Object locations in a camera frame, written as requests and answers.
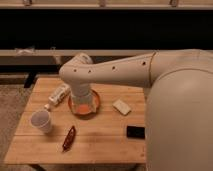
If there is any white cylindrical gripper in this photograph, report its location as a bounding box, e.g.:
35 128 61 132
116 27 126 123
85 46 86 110
71 84 93 112

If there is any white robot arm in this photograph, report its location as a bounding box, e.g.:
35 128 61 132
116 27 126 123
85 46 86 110
59 49 213 171

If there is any orange round plate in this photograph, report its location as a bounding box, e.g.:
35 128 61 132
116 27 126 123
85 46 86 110
68 90 101 116

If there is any white tube with label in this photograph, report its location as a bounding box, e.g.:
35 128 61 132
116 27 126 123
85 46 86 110
44 83 70 111

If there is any red-brown snack wrapper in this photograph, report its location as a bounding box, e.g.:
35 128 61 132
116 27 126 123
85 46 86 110
62 126 76 152

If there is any white rectangular sponge block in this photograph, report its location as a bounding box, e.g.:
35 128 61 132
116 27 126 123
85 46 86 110
113 99 131 115

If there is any wooden table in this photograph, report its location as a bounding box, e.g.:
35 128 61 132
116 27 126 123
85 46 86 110
4 78 145 164

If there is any black rectangular box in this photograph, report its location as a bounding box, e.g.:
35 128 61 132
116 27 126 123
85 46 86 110
127 126 145 139

